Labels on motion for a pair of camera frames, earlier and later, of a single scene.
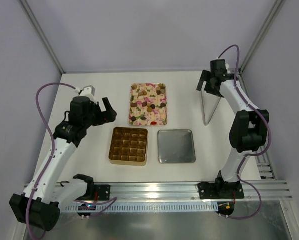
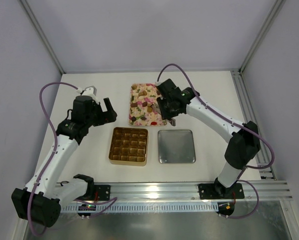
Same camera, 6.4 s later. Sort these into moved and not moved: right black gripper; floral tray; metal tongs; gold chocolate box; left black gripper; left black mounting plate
Moved: right black gripper; metal tongs
Not moved: left black mounting plate; gold chocolate box; floral tray; left black gripper
